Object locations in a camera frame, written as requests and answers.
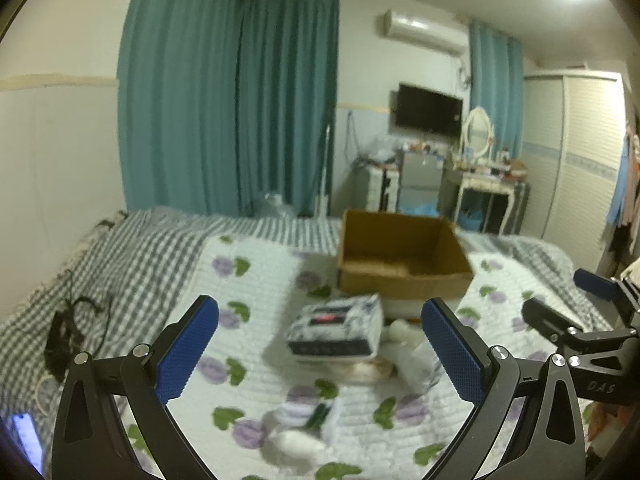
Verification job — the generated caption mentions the oval vanity mirror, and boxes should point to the oval vanity mirror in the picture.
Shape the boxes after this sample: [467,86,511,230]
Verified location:
[461,106,495,160]

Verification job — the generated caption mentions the floral quilted white blanket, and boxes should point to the floral quilted white blanket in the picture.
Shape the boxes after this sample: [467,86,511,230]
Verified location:
[98,234,612,480]

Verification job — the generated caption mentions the smartphone with lit screen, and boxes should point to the smartphone with lit screen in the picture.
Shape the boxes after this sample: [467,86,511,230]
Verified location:
[12,413,43,474]

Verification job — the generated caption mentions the black wall television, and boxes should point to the black wall television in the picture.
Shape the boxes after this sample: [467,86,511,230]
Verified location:
[394,84,463,138]

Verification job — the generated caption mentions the white mop pole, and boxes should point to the white mop pole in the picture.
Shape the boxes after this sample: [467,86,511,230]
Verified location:
[316,124,331,218]

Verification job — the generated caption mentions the white socks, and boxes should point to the white socks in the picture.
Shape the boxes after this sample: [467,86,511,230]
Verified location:
[388,318,426,349]

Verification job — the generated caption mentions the teal curtain right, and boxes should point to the teal curtain right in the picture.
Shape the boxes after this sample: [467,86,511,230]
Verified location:
[469,21,524,158]

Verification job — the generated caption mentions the clear plastic cloth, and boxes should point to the clear plastic cloth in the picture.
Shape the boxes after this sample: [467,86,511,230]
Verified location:
[396,340,444,394]

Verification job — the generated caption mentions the clear water jug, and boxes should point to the clear water jug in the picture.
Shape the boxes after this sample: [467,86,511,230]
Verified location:
[254,192,296,219]

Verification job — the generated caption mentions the white air conditioner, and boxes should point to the white air conditioner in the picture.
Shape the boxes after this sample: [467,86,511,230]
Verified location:
[384,10,468,56]

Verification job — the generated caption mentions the teal curtain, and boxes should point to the teal curtain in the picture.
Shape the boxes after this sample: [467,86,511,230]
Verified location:
[469,21,524,158]
[117,0,340,217]

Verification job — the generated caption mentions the blue plastic bottle pack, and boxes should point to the blue plastic bottle pack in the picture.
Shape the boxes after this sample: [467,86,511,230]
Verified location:
[399,202,440,218]

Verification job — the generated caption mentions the brown cardboard box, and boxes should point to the brown cardboard box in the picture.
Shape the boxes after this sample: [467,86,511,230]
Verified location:
[337,209,474,301]

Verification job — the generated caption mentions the blue laundry basket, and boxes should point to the blue laundry basket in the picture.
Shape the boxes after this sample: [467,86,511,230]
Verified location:
[458,209,485,232]

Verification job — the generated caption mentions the white folded cloth green stripe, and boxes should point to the white folded cloth green stripe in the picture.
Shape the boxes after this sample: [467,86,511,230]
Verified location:
[274,398,343,445]

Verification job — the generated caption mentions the white dressing table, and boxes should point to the white dressing table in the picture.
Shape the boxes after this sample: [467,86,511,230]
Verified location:
[438,162,530,235]

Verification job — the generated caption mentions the black white tissue pack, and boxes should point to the black white tissue pack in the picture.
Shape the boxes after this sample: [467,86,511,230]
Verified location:
[285,294,384,361]

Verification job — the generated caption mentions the black cable bundle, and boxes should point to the black cable bundle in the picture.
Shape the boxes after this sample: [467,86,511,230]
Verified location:
[43,294,114,384]

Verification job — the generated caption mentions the teal curtain left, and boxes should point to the teal curtain left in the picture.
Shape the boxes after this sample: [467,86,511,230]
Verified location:
[117,0,340,217]

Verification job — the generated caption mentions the white suitcase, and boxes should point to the white suitcase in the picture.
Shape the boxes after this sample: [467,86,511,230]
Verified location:
[354,165,400,212]

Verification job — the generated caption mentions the silver mini fridge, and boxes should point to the silver mini fridge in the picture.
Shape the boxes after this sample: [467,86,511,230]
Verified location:
[398,152,444,212]

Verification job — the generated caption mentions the white cotton wad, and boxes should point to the white cotton wad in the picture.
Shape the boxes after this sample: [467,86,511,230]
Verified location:
[273,429,326,460]

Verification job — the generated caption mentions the white louvered wardrobe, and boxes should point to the white louvered wardrobe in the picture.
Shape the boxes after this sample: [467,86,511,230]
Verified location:
[520,70,627,272]

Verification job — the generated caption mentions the grey checked bed sheet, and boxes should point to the grey checked bed sheet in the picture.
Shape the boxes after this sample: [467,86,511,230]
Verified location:
[0,206,616,476]

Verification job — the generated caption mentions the cream cloth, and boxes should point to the cream cloth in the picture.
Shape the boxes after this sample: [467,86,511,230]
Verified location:
[344,360,396,385]

